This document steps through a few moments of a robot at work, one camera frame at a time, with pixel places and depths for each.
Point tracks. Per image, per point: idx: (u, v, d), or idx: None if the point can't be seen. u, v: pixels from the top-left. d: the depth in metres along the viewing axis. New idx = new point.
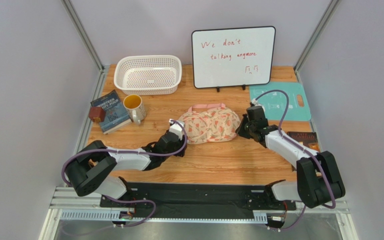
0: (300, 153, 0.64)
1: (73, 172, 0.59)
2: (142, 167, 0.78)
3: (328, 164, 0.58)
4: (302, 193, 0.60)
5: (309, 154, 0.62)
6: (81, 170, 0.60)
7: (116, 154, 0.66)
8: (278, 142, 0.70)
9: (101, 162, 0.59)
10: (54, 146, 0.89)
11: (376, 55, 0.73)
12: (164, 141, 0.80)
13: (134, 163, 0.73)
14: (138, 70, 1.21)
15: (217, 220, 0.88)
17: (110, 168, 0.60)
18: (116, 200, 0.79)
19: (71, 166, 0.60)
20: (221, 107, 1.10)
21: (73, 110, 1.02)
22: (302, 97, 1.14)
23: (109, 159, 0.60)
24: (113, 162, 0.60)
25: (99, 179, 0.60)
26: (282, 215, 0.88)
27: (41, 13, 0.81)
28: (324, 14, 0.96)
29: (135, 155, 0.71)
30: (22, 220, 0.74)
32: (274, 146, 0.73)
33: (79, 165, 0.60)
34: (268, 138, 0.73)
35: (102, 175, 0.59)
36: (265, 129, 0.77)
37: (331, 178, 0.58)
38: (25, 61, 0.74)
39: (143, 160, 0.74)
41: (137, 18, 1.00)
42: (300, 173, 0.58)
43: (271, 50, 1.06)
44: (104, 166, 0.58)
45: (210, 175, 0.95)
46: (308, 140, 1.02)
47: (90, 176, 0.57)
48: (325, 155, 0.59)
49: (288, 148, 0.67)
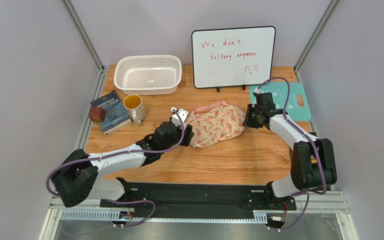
0: (299, 136, 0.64)
1: (58, 183, 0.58)
2: (139, 164, 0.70)
3: (326, 151, 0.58)
4: (294, 174, 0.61)
5: (308, 139, 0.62)
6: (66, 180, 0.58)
7: (100, 161, 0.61)
8: (281, 125, 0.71)
9: (82, 172, 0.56)
10: (54, 146, 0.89)
11: (376, 55, 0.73)
12: (159, 132, 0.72)
13: (127, 164, 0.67)
14: (138, 70, 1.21)
15: (217, 220, 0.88)
17: (93, 178, 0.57)
18: (114, 202, 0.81)
19: (56, 177, 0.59)
20: (222, 104, 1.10)
21: (73, 110, 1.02)
22: (302, 96, 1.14)
23: (91, 169, 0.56)
24: (94, 172, 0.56)
25: (84, 189, 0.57)
26: (282, 215, 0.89)
27: (41, 13, 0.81)
28: (323, 15, 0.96)
29: (124, 155, 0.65)
30: (22, 220, 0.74)
32: (277, 129, 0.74)
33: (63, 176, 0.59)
34: (272, 120, 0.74)
35: (85, 186, 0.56)
36: (271, 111, 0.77)
37: (325, 164, 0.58)
38: (25, 61, 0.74)
39: (137, 158, 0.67)
41: (137, 18, 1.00)
42: (296, 155, 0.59)
43: (271, 49, 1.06)
44: (84, 178, 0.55)
45: (211, 175, 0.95)
46: None
47: (73, 187, 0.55)
48: (323, 142, 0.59)
49: (289, 130, 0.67)
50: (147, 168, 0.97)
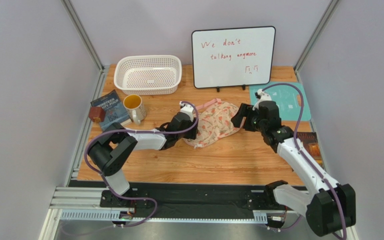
0: (318, 180, 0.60)
1: (97, 154, 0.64)
2: (159, 146, 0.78)
3: (347, 200, 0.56)
4: (311, 220, 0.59)
5: (327, 184, 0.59)
6: (104, 151, 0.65)
7: (135, 134, 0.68)
8: (293, 157, 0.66)
9: (122, 142, 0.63)
10: (54, 146, 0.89)
11: (376, 55, 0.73)
12: (177, 120, 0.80)
13: (151, 143, 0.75)
14: (138, 70, 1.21)
15: (217, 220, 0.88)
17: (132, 147, 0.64)
18: (120, 197, 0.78)
19: (94, 150, 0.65)
20: (217, 101, 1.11)
21: (73, 111, 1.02)
22: (302, 97, 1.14)
23: (130, 138, 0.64)
24: (133, 141, 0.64)
25: (122, 158, 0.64)
26: (282, 215, 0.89)
27: (41, 13, 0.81)
28: (323, 15, 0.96)
29: (151, 135, 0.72)
30: (22, 220, 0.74)
32: (286, 157, 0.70)
33: (101, 146, 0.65)
34: (283, 150, 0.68)
35: (125, 154, 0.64)
36: (278, 133, 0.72)
37: (345, 210, 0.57)
38: (25, 61, 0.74)
39: (159, 139, 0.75)
41: (137, 18, 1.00)
42: (317, 206, 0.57)
43: (271, 49, 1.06)
44: (126, 145, 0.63)
45: (210, 175, 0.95)
46: (308, 140, 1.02)
47: (115, 155, 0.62)
48: (345, 189, 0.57)
49: (305, 169, 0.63)
50: (147, 168, 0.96)
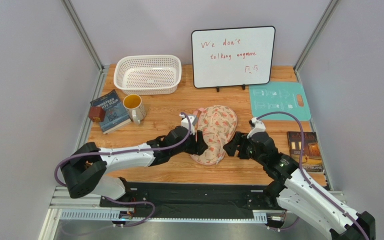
0: (340, 215, 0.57)
1: (68, 175, 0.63)
2: (148, 164, 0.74)
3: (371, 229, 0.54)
4: None
5: (350, 218, 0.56)
6: (74, 172, 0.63)
7: (110, 156, 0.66)
8: (306, 192, 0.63)
9: (91, 167, 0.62)
10: (54, 146, 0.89)
11: (376, 55, 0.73)
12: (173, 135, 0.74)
13: (136, 162, 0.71)
14: (138, 70, 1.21)
15: (217, 220, 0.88)
17: (100, 173, 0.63)
18: (116, 201, 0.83)
19: (67, 168, 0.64)
20: (202, 111, 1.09)
21: (73, 111, 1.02)
22: (302, 97, 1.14)
23: (99, 165, 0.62)
24: (102, 168, 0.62)
25: (91, 183, 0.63)
26: (282, 215, 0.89)
27: (41, 13, 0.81)
28: (324, 15, 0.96)
29: (134, 154, 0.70)
30: (22, 221, 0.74)
32: (296, 191, 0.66)
33: (73, 167, 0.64)
34: (293, 184, 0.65)
35: (92, 180, 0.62)
36: (282, 167, 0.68)
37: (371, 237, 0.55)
38: (25, 61, 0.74)
39: (147, 157, 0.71)
41: (137, 18, 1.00)
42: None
43: (271, 49, 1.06)
44: (93, 172, 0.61)
45: (210, 175, 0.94)
46: (309, 140, 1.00)
47: (81, 180, 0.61)
48: (367, 220, 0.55)
49: (323, 205, 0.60)
50: (147, 168, 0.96)
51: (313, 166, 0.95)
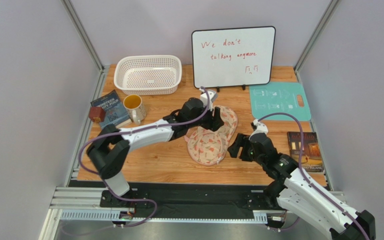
0: (339, 214, 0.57)
1: (95, 157, 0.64)
2: (167, 138, 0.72)
3: (371, 227, 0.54)
4: None
5: (349, 217, 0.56)
6: (100, 154, 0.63)
7: (130, 135, 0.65)
8: (305, 190, 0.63)
9: (115, 146, 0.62)
10: (54, 146, 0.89)
11: (375, 55, 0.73)
12: (188, 107, 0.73)
13: (155, 137, 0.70)
14: (138, 70, 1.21)
15: (217, 220, 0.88)
17: (126, 151, 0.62)
18: (119, 198, 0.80)
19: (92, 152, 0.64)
20: None
21: (73, 110, 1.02)
22: (302, 97, 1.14)
23: (123, 143, 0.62)
24: (126, 146, 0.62)
25: (118, 162, 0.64)
26: (282, 215, 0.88)
27: (41, 14, 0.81)
28: (324, 15, 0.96)
29: (153, 130, 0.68)
30: (22, 220, 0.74)
32: (296, 190, 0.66)
33: (98, 149, 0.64)
34: (292, 183, 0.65)
35: (119, 159, 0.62)
36: (281, 166, 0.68)
37: (370, 234, 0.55)
38: (25, 61, 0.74)
39: (165, 132, 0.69)
41: (137, 18, 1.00)
42: None
43: (271, 49, 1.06)
44: (118, 151, 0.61)
45: (211, 175, 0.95)
46: (309, 140, 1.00)
47: (108, 161, 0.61)
48: (367, 219, 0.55)
49: (323, 203, 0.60)
50: (147, 168, 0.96)
51: (313, 166, 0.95)
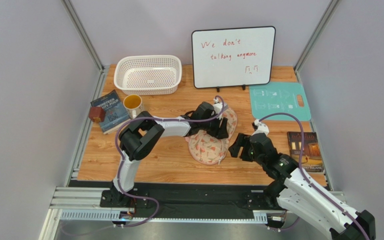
0: (339, 214, 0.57)
1: (128, 139, 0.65)
2: (184, 132, 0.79)
3: (371, 227, 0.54)
4: None
5: (349, 217, 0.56)
6: (134, 137, 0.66)
7: (162, 122, 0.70)
8: (304, 190, 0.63)
9: (151, 129, 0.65)
10: (54, 146, 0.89)
11: (375, 55, 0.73)
12: (202, 109, 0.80)
13: (176, 130, 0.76)
14: (138, 70, 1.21)
15: (217, 220, 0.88)
17: (159, 134, 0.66)
18: (126, 194, 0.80)
19: (125, 135, 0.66)
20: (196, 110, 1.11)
21: (74, 110, 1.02)
22: (302, 97, 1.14)
23: (158, 126, 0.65)
24: (161, 129, 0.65)
25: (151, 144, 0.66)
26: (282, 215, 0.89)
27: (41, 14, 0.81)
28: (324, 15, 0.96)
29: (176, 122, 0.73)
30: (22, 221, 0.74)
32: (296, 190, 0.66)
33: (131, 133, 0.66)
34: (292, 183, 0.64)
35: (153, 141, 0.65)
36: (281, 166, 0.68)
37: (369, 233, 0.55)
38: (24, 62, 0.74)
39: (184, 127, 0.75)
41: (137, 18, 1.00)
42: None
43: (271, 49, 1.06)
44: (155, 132, 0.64)
45: (211, 175, 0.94)
46: (308, 140, 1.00)
47: (144, 141, 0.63)
48: (367, 218, 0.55)
49: (322, 203, 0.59)
50: (147, 168, 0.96)
51: (313, 166, 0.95)
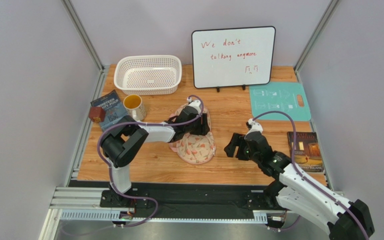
0: (332, 205, 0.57)
1: (110, 145, 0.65)
2: (168, 137, 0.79)
3: (365, 216, 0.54)
4: None
5: (342, 207, 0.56)
6: (116, 143, 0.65)
7: (145, 127, 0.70)
8: (298, 184, 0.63)
9: (134, 134, 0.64)
10: (54, 146, 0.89)
11: (375, 55, 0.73)
12: (185, 113, 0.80)
13: (160, 136, 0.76)
14: (138, 70, 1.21)
15: (217, 220, 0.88)
17: (143, 138, 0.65)
18: (123, 195, 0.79)
19: (106, 141, 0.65)
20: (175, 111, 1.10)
21: (73, 110, 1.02)
22: (303, 97, 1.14)
23: (141, 131, 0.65)
24: (145, 133, 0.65)
25: (134, 149, 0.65)
26: (282, 215, 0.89)
27: (41, 14, 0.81)
28: (324, 15, 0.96)
29: (160, 127, 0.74)
30: (22, 221, 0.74)
32: (290, 186, 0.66)
33: (113, 139, 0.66)
34: (285, 178, 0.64)
35: (136, 146, 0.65)
36: (275, 162, 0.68)
37: (365, 224, 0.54)
38: (25, 62, 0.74)
39: (168, 131, 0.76)
41: (137, 19, 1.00)
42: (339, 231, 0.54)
43: (271, 49, 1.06)
44: (137, 138, 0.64)
45: (211, 175, 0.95)
46: (308, 140, 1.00)
47: (127, 147, 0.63)
48: (360, 208, 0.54)
49: (315, 195, 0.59)
50: (147, 168, 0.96)
51: (313, 166, 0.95)
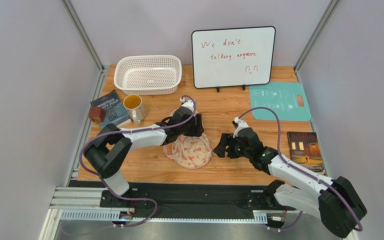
0: (315, 183, 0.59)
1: (95, 157, 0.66)
2: (161, 141, 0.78)
3: (347, 191, 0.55)
4: (328, 223, 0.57)
5: (324, 184, 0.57)
6: (100, 153, 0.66)
7: (130, 134, 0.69)
8: (283, 171, 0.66)
9: (117, 144, 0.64)
10: (54, 146, 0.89)
11: (375, 55, 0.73)
12: (179, 114, 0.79)
13: (151, 140, 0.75)
14: (138, 70, 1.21)
15: (217, 220, 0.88)
17: (127, 148, 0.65)
18: (120, 198, 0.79)
19: (90, 152, 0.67)
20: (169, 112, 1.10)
21: (73, 111, 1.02)
22: (302, 97, 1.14)
23: (124, 140, 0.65)
24: (128, 142, 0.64)
25: (118, 159, 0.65)
26: (282, 215, 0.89)
27: (41, 14, 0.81)
28: (324, 15, 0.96)
29: (149, 131, 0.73)
30: (22, 221, 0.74)
32: (280, 175, 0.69)
33: (97, 149, 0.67)
34: (272, 167, 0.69)
35: (119, 156, 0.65)
36: (264, 155, 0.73)
37: (351, 201, 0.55)
38: (24, 62, 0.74)
39: (159, 135, 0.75)
41: (137, 19, 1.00)
42: (324, 208, 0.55)
43: (271, 49, 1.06)
44: (120, 148, 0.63)
45: (211, 175, 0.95)
46: (308, 140, 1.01)
47: (110, 158, 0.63)
48: (341, 182, 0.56)
49: (300, 178, 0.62)
50: (147, 168, 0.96)
51: (312, 166, 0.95)
